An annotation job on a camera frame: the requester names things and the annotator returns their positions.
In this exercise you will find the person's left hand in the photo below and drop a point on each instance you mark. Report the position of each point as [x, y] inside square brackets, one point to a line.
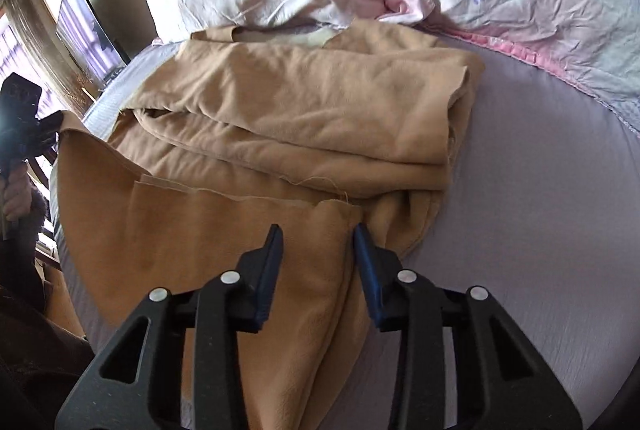
[17, 192]

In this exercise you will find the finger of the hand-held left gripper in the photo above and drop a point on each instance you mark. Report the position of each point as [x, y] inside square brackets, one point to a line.
[47, 127]

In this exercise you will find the tan garment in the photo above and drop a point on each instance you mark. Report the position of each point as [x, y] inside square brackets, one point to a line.
[280, 130]

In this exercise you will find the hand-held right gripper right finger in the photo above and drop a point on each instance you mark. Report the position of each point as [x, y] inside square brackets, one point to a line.
[364, 260]

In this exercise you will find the flat screen television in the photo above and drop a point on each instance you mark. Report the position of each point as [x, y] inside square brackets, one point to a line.
[87, 35]

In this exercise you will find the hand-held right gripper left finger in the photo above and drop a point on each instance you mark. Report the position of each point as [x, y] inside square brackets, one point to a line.
[270, 260]

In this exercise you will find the lavender bed sheet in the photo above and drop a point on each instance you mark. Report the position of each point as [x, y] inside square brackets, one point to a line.
[520, 190]

